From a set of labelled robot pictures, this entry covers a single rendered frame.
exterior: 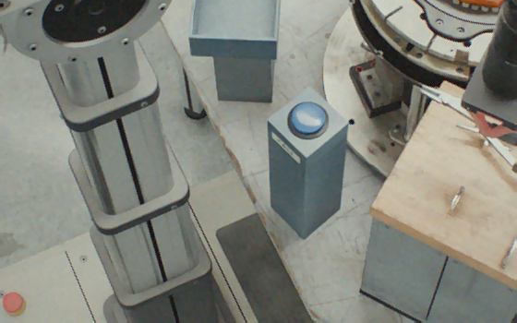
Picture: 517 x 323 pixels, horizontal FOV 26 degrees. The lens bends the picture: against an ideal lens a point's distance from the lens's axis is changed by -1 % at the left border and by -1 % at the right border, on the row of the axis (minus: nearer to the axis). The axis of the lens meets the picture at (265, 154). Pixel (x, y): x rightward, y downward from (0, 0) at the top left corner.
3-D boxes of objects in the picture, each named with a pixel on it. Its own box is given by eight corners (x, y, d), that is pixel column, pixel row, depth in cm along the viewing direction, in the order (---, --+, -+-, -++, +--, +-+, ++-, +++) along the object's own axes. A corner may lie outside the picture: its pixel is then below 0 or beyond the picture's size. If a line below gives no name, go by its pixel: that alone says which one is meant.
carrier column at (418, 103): (423, 136, 159) (439, 58, 141) (415, 149, 158) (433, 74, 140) (406, 129, 160) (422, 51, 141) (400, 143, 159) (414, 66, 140)
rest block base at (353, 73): (379, 64, 165) (380, 56, 163) (401, 108, 162) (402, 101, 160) (348, 74, 164) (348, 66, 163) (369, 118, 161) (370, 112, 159)
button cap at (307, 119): (308, 100, 136) (308, 95, 135) (331, 121, 134) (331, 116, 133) (284, 119, 135) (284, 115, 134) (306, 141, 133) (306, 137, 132)
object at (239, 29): (218, 2, 173) (206, -121, 148) (287, 5, 173) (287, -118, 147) (203, 145, 162) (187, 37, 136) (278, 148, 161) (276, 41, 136)
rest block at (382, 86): (386, 68, 162) (389, 49, 158) (401, 100, 160) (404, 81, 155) (357, 77, 162) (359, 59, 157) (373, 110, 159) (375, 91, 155)
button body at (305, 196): (306, 175, 159) (309, 85, 137) (341, 209, 157) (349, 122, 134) (270, 206, 157) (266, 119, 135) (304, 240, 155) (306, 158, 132)
